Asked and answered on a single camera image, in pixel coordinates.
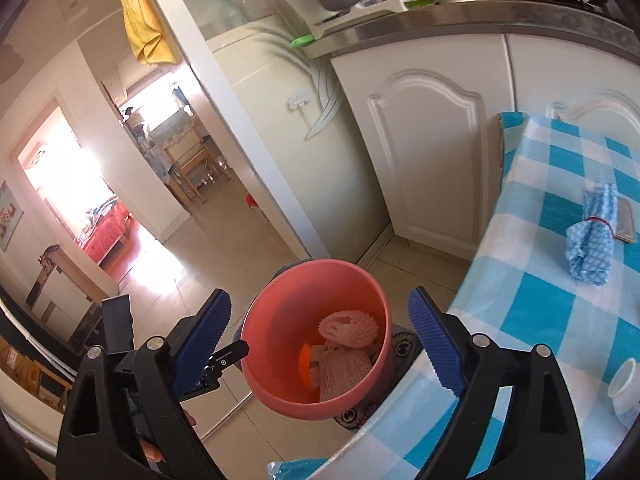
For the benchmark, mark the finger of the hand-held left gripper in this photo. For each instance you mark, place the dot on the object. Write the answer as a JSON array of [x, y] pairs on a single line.
[[230, 352]]

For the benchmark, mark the dark flat case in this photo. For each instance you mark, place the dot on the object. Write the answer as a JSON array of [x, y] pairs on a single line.
[[625, 222]]

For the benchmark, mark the glass partition wall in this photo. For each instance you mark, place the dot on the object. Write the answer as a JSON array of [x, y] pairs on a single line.
[[215, 60]]

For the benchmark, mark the white ceramic cup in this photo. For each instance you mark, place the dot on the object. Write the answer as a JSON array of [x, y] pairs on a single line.
[[625, 390]]

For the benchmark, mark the person's left hand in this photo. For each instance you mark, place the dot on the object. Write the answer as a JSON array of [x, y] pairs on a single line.
[[150, 452]]

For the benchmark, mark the white lower cabinet door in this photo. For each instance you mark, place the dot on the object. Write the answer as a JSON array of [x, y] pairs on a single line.
[[425, 160], [565, 70]]

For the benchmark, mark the wooden side cabinet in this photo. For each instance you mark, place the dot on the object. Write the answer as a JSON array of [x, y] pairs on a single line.
[[55, 285]]

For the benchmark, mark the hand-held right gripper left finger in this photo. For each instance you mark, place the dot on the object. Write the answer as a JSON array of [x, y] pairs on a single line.
[[200, 345]]

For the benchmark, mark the blue patterned cloth bundle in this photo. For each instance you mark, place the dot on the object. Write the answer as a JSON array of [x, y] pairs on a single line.
[[595, 240]]

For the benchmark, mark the table with lace cloth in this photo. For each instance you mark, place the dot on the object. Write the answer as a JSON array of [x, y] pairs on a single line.
[[170, 127]]

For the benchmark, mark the wooden chair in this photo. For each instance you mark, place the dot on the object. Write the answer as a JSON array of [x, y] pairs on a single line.
[[192, 160]]

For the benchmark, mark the green plastic clip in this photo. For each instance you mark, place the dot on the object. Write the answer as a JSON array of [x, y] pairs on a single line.
[[302, 40]]

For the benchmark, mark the red bed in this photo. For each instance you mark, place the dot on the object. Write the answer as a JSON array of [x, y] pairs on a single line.
[[107, 235]]

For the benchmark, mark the orange plastic bin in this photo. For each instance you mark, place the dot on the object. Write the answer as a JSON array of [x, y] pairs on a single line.
[[280, 310]]

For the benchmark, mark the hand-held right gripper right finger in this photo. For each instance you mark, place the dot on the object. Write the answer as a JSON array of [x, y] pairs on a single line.
[[435, 345]]

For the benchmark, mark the yellow hanging cloth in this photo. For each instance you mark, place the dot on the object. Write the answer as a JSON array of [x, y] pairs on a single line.
[[145, 25]]

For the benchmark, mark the blue checkered tablecloth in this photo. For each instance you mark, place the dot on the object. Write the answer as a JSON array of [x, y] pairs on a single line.
[[540, 310]]

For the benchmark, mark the framed wall picture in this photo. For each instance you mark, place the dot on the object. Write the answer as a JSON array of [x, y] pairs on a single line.
[[10, 217]]

